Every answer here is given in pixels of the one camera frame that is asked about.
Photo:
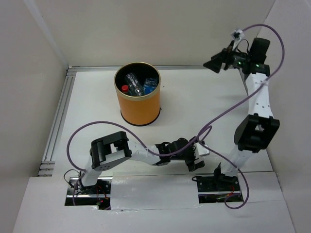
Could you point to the aluminium frame rail back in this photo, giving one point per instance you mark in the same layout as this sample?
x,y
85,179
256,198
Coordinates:
x,y
102,68

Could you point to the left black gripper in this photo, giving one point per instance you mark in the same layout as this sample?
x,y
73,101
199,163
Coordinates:
x,y
191,164

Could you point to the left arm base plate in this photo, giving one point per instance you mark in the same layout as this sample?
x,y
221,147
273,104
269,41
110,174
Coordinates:
x,y
98,196

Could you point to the red label clear bottle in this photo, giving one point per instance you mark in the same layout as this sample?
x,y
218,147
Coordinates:
x,y
125,89

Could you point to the aluminium frame rail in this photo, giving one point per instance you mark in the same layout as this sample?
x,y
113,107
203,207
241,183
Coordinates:
x,y
102,68
49,156

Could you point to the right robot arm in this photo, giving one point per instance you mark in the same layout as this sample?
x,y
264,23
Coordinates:
x,y
257,130

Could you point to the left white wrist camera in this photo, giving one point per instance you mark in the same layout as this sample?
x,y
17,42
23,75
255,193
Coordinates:
x,y
201,150

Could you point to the blue label clear bottle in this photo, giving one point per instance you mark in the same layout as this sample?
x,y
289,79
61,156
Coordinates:
x,y
150,85

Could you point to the orange cylindrical bin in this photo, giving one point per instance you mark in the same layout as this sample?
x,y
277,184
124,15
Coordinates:
x,y
138,111

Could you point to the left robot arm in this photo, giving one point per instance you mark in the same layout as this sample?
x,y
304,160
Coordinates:
x,y
112,150

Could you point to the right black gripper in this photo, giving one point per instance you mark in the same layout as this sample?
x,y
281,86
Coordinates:
x,y
215,64

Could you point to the clear bottle white-blue cap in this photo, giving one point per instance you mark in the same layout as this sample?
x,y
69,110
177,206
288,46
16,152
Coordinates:
x,y
134,85

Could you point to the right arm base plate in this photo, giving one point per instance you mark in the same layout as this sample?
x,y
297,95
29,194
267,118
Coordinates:
x,y
216,190

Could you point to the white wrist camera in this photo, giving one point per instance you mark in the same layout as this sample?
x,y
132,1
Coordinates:
x,y
201,150
237,36

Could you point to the aluminium frame rail left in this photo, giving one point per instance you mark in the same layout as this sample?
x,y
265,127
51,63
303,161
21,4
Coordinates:
x,y
49,156

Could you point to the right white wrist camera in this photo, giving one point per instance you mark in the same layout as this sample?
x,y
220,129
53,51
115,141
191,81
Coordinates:
x,y
237,36

